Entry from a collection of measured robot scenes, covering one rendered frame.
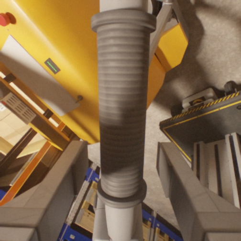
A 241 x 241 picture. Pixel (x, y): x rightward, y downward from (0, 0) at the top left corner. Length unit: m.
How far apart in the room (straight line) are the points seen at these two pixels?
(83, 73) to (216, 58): 1.11
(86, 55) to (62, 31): 0.12
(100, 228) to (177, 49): 1.07
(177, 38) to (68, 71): 0.67
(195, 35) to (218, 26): 0.14
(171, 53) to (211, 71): 0.55
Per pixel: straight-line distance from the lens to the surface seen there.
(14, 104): 0.91
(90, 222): 3.14
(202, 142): 1.65
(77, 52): 0.72
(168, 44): 1.13
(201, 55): 1.54
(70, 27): 0.75
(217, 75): 1.64
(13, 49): 0.84
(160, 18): 0.78
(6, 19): 0.75
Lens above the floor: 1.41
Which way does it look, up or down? 42 degrees down
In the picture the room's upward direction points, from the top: 156 degrees counter-clockwise
